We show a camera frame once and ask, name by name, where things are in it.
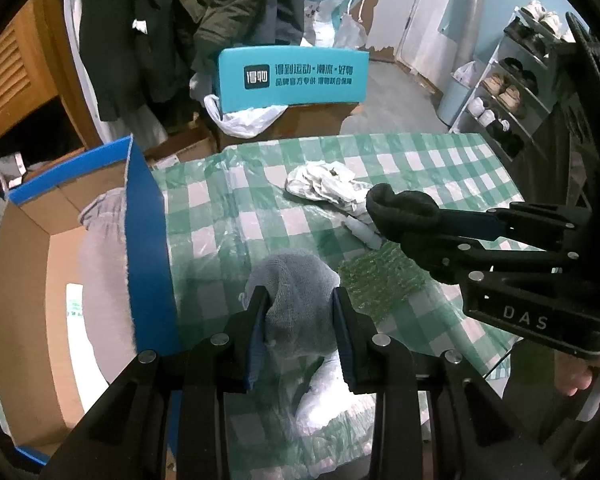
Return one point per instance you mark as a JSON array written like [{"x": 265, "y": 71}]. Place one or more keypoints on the white shoe rack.
[{"x": 514, "y": 92}]

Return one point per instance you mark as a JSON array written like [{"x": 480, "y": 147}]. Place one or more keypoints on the white plastic bag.
[
  {"x": 329, "y": 182},
  {"x": 244, "y": 124}
]

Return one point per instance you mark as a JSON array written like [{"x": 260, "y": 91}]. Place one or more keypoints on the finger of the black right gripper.
[
  {"x": 553, "y": 228},
  {"x": 450, "y": 260}
]

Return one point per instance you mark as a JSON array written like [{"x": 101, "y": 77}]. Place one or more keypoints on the teal printed box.
[{"x": 262, "y": 76}]

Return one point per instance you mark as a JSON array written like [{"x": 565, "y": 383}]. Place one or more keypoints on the blue cardboard box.
[{"x": 43, "y": 381}]

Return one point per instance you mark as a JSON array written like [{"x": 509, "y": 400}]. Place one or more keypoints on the brown cardboard box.
[{"x": 298, "y": 122}]

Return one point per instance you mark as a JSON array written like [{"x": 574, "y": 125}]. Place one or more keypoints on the dark grey sock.
[{"x": 407, "y": 218}]

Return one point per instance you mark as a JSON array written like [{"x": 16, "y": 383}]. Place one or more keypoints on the dark hanging jacket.
[{"x": 141, "y": 51}]

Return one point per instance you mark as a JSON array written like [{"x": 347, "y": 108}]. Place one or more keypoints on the wooden louvered cabinet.
[{"x": 36, "y": 66}]

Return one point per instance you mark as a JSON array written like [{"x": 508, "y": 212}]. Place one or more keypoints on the light green printed sock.
[{"x": 90, "y": 381}]

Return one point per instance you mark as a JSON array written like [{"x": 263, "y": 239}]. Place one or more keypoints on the light grey sock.
[{"x": 300, "y": 286}]

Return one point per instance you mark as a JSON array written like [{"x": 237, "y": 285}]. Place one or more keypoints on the green checkered tablecloth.
[{"x": 226, "y": 212}]

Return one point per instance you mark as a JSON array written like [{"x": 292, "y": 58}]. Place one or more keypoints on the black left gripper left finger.
[{"x": 247, "y": 350}]

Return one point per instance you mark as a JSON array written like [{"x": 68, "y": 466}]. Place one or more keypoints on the grey fuzzy sock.
[{"x": 104, "y": 270}]

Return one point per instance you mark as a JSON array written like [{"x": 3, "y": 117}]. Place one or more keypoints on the person's right hand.
[{"x": 573, "y": 374}]

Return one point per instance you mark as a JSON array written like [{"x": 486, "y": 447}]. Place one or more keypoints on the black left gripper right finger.
[{"x": 354, "y": 332}]

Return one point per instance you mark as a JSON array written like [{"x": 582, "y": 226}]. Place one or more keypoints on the olive green jacket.
[{"x": 238, "y": 23}]

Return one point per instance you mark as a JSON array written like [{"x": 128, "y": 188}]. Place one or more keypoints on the light blue trash bin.
[{"x": 453, "y": 98}]

